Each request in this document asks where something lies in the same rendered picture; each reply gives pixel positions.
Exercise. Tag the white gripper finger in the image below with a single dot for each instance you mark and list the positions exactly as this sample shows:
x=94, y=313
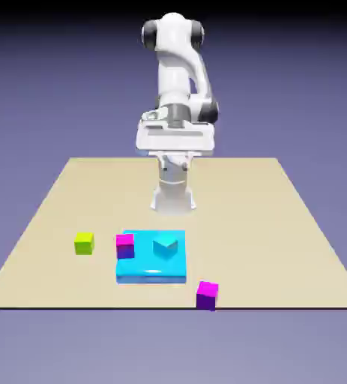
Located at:
x=184, y=163
x=164, y=163

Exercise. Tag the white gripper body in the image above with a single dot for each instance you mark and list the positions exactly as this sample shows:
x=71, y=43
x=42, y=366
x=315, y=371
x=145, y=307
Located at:
x=174, y=139

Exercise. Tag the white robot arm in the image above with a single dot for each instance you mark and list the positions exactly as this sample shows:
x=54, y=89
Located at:
x=173, y=60

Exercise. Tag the small cyan cube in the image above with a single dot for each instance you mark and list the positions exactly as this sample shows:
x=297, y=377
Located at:
x=165, y=247

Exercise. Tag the small magenta cube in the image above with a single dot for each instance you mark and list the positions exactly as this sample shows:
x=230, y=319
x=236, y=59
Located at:
x=207, y=295
x=125, y=246

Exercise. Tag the small yellow-green cube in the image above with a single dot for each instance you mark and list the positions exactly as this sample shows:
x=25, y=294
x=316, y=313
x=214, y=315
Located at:
x=84, y=243

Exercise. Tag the large cyan box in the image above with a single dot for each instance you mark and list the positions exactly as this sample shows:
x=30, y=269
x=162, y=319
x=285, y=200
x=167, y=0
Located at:
x=152, y=267

